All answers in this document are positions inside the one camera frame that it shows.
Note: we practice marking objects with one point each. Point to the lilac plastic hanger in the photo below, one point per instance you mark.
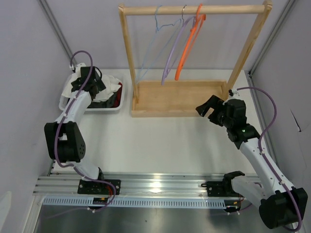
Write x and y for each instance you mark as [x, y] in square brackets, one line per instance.
[169, 64]

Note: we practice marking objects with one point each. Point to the white ruffled skirt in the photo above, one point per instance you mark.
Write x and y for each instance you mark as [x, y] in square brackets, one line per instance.
[111, 83]

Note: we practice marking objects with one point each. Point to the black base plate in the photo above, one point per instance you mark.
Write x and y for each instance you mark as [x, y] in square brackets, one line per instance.
[219, 189]
[96, 188]

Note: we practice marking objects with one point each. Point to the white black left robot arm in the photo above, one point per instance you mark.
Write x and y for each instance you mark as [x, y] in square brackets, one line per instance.
[63, 137]

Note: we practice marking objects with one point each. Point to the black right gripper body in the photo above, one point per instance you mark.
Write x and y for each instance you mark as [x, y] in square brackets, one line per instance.
[223, 119]

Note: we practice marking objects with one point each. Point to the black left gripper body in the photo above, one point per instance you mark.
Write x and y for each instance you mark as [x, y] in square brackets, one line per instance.
[100, 86]

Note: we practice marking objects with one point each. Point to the light blue wire hanger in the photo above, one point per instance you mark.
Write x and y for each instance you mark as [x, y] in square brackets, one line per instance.
[152, 53]

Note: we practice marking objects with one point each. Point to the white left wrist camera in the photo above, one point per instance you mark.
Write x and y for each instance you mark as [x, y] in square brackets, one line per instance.
[75, 68]

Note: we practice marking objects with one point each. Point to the orange plastic hanger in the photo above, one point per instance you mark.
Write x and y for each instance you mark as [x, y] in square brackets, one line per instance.
[199, 20]

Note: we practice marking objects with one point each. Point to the white slotted cable duct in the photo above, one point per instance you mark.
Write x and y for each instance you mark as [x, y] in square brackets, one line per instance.
[137, 202]

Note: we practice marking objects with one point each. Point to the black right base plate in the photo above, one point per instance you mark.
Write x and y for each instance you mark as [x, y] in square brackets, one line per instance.
[219, 189]

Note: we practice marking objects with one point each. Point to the wooden clothes rack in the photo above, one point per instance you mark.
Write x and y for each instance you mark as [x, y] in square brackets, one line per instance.
[179, 98]

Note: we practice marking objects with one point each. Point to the red plaid garment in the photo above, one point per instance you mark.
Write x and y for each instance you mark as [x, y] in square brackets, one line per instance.
[118, 96]

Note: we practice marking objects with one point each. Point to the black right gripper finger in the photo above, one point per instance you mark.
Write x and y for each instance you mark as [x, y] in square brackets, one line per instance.
[202, 109]
[215, 103]

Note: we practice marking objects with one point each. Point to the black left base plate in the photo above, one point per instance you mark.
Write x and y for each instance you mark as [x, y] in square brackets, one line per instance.
[96, 188]

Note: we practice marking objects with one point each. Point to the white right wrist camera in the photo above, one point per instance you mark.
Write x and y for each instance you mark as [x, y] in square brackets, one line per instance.
[233, 94]

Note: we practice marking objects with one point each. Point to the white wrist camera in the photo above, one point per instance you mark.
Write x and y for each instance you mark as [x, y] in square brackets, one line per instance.
[75, 68]
[233, 94]

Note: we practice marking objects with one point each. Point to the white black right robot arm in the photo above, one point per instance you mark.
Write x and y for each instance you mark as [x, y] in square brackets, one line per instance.
[278, 201]

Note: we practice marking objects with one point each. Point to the aluminium mounting rail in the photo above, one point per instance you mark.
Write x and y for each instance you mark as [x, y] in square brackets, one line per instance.
[153, 184]

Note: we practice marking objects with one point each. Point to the dark grey dotted garment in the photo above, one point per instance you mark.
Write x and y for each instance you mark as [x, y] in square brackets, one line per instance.
[112, 102]

